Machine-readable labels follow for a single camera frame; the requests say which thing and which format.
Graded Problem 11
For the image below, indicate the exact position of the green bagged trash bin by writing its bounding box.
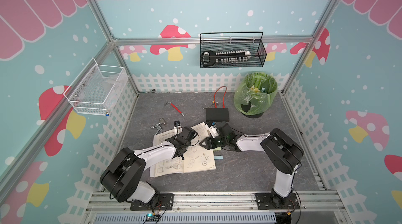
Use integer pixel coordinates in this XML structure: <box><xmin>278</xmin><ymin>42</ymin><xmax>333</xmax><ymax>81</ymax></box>
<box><xmin>234</xmin><ymin>72</ymin><xmax>278</xmax><ymax>119</ymax></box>

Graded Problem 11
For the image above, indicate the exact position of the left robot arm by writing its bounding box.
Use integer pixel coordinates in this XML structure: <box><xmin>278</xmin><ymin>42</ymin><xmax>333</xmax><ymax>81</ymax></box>
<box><xmin>99</xmin><ymin>127</ymin><xmax>200</xmax><ymax>207</ymax></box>

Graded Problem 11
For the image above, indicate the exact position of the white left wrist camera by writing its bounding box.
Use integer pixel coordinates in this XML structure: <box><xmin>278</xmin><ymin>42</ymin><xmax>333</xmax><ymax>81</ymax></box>
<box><xmin>174</xmin><ymin>121</ymin><xmax>182</xmax><ymax>135</ymax></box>

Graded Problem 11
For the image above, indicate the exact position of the white wire wall basket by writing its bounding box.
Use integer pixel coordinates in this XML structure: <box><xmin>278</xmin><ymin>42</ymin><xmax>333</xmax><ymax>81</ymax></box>
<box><xmin>63</xmin><ymin>58</ymin><xmax>128</xmax><ymax>117</ymax></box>

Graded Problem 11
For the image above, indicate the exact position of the sketch drawing book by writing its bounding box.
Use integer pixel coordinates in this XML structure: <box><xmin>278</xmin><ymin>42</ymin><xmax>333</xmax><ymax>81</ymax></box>
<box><xmin>150</xmin><ymin>122</ymin><xmax>216</xmax><ymax>177</ymax></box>

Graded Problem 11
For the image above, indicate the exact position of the black flat box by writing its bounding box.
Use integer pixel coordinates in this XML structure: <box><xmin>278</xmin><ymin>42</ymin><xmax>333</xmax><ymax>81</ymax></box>
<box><xmin>205</xmin><ymin>108</ymin><xmax>230</xmax><ymax>122</ymax></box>

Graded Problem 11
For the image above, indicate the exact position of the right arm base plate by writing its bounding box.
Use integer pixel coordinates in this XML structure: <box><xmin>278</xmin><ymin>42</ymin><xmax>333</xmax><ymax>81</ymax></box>
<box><xmin>254</xmin><ymin>192</ymin><xmax>300</xmax><ymax>211</ymax></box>

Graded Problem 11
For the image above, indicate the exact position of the small metal clamp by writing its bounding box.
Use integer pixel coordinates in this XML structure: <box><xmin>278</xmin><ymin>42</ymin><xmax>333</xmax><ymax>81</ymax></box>
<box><xmin>150</xmin><ymin>118</ymin><xmax>166</xmax><ymax>135</ymax></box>

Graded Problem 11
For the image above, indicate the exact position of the red cable loop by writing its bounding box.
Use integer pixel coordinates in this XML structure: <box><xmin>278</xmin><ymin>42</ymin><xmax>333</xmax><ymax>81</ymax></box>
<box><xmin>213</xmin><ymin>85</ymin><xmax>228</xmax><ymax>109</ymax></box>

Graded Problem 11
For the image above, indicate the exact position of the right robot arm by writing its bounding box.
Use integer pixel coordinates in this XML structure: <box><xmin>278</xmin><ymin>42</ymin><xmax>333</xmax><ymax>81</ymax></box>
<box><xmin>200</xmin><ymin>122</ymin><xmax>304</xmax><ymax>199</ymax></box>

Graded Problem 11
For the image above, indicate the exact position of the red handled tool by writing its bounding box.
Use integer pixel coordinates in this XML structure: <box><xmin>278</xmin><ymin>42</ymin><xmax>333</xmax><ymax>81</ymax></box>
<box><xmin>164</xmin><ymin>102</ymin><xmax>185</xmax><ymax>117</ymax></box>

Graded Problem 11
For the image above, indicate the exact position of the black socket bit holder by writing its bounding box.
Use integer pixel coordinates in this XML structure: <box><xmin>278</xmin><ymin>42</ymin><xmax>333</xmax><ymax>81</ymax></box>
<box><xmin>200</xmin><ymin>50</ymin><xmax>251</xmax><ymax>67</ymax></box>

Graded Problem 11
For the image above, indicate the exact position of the black wire wall basket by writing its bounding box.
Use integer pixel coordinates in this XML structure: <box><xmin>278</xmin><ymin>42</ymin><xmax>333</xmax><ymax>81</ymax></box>
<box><xmin>200</xmin><ymin>32</ymin><xmax>267</xmax><ymax>68</ymax></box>

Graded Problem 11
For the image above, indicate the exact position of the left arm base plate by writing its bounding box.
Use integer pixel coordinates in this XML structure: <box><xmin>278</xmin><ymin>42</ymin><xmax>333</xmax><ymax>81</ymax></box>
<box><xmin>130</xmin><ymin>193</ymin><xmax>175</xmax><ymax>211</ymax></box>

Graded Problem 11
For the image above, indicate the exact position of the green circuit board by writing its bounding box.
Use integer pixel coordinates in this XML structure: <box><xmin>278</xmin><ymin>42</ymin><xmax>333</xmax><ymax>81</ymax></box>
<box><xmin>146</xmin><ymin>213</ymin><xmax>162</xmax><ymax>223</ymax></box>

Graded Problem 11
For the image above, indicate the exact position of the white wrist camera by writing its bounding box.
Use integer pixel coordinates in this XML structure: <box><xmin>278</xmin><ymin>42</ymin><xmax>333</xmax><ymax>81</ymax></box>
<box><xmin>174</xmin><ymin>121</ymin><xmax>182</xmax><ymax>135</ymax></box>
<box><xmin>205</xmin><ymin>121</ymin><xmax>219</xmax><ymax>138</ymax></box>

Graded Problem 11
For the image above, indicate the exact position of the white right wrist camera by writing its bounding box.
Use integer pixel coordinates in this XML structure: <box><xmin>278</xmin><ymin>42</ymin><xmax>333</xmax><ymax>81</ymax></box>
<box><xmin>205</xmin><ymin>121</ymin><xmax>219</xmax><ymax>138</ymax></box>

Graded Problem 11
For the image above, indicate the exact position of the grey slotted cable duct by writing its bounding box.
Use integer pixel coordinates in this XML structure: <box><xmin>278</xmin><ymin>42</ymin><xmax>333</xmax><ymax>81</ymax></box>
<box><xmin>94</xmin><ymin>212</ymin><xmax>277</xmax><ymax>224</ymax></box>

